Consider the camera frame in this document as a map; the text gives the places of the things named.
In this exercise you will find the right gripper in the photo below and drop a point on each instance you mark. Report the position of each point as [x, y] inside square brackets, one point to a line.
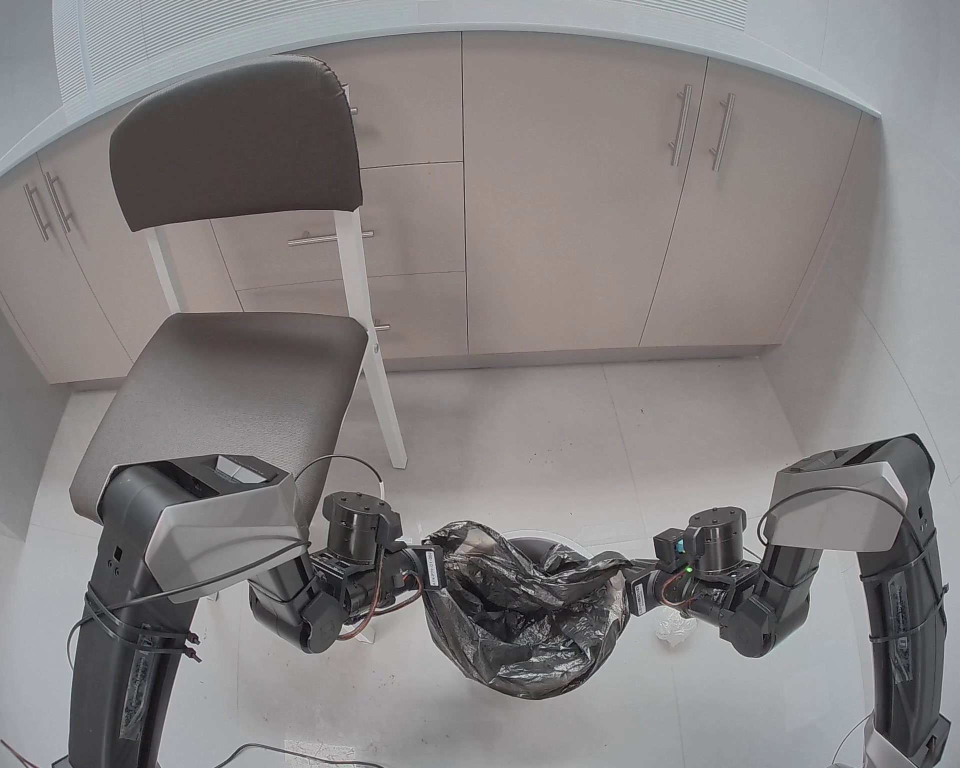
[667, 592]

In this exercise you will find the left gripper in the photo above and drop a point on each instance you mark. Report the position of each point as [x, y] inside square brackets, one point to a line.
[409, 574]

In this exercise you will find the clear plastic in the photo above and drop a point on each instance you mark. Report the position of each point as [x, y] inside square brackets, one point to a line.
[670, 630]

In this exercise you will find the black plastic bag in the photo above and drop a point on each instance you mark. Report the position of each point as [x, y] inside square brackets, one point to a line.
[525, 645]

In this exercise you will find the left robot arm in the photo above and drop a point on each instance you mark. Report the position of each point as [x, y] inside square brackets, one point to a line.
[202, 525]

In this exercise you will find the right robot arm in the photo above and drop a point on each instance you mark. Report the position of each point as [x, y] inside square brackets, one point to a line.
[832, 517]

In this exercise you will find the white trash bin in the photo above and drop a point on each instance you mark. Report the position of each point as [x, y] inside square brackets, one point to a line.
[540, 532]

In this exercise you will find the beige cabinet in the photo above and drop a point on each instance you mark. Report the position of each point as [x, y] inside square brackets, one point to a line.
[570, 210]

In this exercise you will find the grey chair with white legs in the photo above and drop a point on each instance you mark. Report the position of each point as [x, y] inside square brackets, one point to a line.
[232, 142]

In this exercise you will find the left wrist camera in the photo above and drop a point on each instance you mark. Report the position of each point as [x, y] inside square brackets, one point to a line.
[394, 529]

